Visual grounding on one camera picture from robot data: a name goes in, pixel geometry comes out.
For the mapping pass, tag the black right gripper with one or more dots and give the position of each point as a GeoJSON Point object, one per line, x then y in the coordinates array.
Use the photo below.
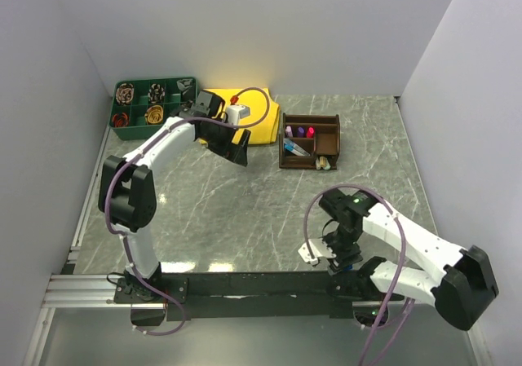
{"type": "Point", "coordinates": [342, 258]}

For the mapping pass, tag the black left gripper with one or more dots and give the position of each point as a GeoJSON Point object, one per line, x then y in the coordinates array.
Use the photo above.
{"type": "Point", "coordinates": [233, 152]}

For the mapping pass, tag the blue capped marker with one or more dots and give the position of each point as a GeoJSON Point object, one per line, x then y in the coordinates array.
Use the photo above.
{"type": "Point", "coordinates": [294, 151]}

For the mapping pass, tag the clear blue ballpoint pen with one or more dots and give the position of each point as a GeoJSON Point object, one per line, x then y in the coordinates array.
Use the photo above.
{"type": "Point", "coordinates": [295, 145]}

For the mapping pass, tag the lilac highlighter marker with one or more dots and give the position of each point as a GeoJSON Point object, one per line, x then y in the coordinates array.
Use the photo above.
{"type": "Point", "coordinates": [289, 132]}

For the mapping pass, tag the pink highlighter marker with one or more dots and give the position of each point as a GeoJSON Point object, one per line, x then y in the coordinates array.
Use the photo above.
{"type": "Point", "coordinates": [310, 133]}

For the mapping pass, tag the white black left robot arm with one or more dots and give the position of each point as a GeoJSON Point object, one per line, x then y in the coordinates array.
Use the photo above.
{"type": "Point", "coordinates": [128, 196]}

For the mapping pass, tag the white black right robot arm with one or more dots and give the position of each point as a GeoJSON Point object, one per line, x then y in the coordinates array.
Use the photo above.
{"type": "Point", "coordinates": [458, 282]}

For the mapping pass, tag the yellow folded cloth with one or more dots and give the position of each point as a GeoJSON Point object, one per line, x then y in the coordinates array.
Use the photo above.
{"type": "Point", "coordinates": [266, 131]}

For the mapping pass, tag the brown wooden desk organizer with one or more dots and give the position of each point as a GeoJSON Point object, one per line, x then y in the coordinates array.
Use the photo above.
{"type": "Point", "coordinates": [326, 142]}

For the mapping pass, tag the grey rolled tie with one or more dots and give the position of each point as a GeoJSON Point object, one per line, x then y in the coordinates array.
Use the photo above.
{"type": "Point", "coordinates": [187, 89]}

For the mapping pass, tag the yellow brown rolled tie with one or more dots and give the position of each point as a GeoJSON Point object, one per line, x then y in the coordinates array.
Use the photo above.
{"type": "Point", "coordinates": [154, 115]}

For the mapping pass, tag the black patterned rolled tie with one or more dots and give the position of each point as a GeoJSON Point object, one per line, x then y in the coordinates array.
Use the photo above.
{"type": "Point", "coordinates": [156, 93]}

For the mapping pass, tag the green compartment tray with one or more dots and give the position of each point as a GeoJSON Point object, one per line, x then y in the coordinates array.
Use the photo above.
{"type": "Point", "coordinates": [141, 106]}

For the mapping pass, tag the red black rolled tie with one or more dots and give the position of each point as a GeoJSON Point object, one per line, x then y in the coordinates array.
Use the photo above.
{"type": "Point", "coordinates": [120, 120]}

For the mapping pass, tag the pink brown rolled tie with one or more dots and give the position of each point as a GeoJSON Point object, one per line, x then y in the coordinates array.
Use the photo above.
{"type": "Point", "coordinates": [124, 94]}

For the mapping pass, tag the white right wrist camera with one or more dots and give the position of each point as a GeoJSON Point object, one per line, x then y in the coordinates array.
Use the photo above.
{"type": "Point", "coordinates": [313, 250]}

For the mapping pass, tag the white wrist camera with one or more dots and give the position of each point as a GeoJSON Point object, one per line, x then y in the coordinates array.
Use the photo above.
{"type": "Point", "coordinates": [235, 113]}
{"type": "Point", "coordinates": [313, 250]}

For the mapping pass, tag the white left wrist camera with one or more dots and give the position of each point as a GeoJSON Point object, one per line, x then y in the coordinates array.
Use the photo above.
{"type": "Point", "coordinates": [235, 113]}

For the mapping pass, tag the aluminium frame rail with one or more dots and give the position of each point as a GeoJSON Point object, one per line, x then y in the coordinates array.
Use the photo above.
{"type": "Point", "coordinates": [68, 290]}

